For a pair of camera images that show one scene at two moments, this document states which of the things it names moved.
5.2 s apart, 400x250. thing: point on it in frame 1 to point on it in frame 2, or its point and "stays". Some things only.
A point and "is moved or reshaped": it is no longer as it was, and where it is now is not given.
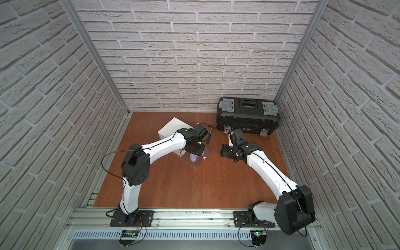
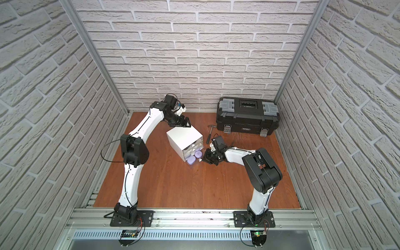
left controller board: [127, 233] stays
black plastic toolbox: [253, 116] stays
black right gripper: [224, 151] to [207, 157]
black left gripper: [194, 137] to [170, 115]
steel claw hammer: [212, 126] stays
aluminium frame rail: [164, 220] stays
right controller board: [259, 237] stays
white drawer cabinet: [170, 129] is moved or reshaped
